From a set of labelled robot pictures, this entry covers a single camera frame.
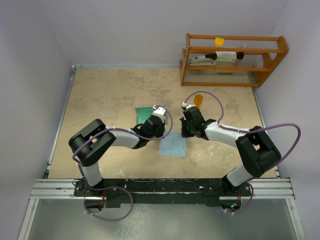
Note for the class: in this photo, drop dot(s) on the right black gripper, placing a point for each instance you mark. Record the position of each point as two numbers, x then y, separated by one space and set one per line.
184 133

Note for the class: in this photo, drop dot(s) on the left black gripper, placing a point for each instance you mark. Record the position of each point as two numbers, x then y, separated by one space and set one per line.
162 130

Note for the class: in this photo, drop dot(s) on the grey-brown glasses case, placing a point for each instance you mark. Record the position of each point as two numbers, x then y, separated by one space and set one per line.
144 112

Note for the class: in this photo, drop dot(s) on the light blue cleaning cloth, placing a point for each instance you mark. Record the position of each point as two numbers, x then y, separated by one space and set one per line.
173 145

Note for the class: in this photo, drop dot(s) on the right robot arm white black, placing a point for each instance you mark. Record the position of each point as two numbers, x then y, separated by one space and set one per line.
257 151

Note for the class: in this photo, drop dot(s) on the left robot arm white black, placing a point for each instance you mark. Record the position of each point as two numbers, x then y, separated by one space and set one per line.
92 142

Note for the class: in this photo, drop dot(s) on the orange sunglasses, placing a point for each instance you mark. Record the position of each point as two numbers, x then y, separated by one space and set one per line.
198 99

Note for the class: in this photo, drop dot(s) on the staples strip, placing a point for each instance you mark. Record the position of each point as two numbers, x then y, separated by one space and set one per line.
224 71

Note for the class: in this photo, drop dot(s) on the white stapler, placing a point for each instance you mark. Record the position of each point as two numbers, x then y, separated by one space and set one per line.
203 60

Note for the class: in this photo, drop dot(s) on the wooden shelf rack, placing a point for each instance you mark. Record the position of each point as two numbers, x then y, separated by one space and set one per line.
258 55

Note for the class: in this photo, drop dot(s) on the white red box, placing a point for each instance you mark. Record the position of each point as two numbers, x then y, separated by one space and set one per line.
226 56

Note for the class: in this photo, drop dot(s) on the black round knob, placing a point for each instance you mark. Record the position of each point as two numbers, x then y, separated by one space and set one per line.
240 55

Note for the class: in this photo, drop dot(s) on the yellow sticky note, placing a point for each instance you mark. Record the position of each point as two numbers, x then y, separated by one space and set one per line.
219 41

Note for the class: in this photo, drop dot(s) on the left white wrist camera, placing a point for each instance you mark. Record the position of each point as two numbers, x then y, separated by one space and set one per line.
160 112

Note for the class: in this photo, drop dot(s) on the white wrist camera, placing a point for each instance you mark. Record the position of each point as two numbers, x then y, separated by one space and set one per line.
160 112
185 105

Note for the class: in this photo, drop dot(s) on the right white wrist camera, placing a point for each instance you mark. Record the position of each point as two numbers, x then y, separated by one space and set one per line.
185 105

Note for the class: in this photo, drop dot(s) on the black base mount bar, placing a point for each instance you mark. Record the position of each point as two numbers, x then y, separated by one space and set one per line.
188 191

